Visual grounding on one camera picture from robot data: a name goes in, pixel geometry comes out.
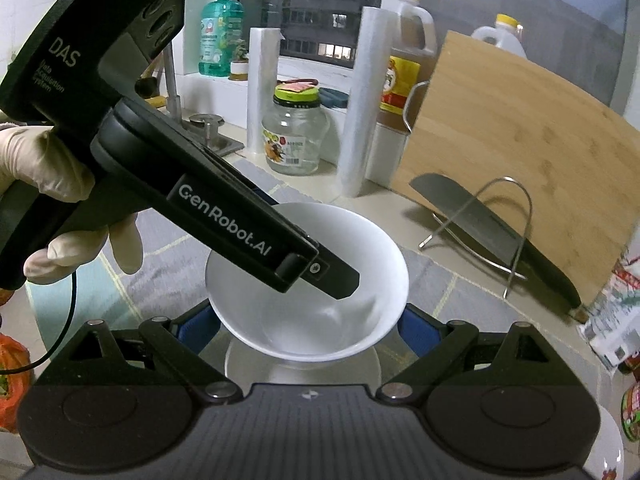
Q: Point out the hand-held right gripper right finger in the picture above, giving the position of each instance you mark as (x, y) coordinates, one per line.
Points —
(417, 327)

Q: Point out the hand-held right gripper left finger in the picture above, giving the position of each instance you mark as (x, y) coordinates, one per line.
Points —
(197, 325)

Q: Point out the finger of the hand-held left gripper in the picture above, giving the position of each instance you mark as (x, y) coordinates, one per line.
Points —
(262, 195)
(335, 280)

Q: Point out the white floral bowl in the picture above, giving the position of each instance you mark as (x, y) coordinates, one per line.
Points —
(300, 370)

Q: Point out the person's left hand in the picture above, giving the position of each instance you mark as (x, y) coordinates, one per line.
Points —
(45, 160)

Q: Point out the glass jar with yellow lid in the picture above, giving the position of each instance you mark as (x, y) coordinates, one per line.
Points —
(295, 135)

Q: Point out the grey checked dish mat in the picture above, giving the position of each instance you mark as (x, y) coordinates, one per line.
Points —
(165, 260)

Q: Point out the steel faucet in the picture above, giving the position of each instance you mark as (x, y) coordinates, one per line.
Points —
(172, 80)

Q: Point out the short plastic wrap roll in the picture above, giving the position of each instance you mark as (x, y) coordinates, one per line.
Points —
(262, 90)

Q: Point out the blue box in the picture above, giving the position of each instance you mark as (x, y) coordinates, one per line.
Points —
(334, 99)

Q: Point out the small potted plant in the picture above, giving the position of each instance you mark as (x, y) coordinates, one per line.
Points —
(239, 67)

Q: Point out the green dish soap bottle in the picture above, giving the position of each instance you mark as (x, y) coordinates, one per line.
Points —
(220, 35)

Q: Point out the large cooking oil bottle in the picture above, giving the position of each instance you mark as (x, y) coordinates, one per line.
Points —
(400, 80)

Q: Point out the orange snack packet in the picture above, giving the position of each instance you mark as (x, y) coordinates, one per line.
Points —
(15, 385)

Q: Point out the white plastic packet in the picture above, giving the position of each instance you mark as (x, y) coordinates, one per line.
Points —
(610, 330)

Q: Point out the red printed packet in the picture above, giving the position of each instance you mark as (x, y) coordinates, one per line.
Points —
(627, 275)

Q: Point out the bamboo cutting board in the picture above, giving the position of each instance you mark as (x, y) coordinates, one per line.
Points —
(525, 125)

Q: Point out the white jug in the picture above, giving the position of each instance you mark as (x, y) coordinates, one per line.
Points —
(500, 42)

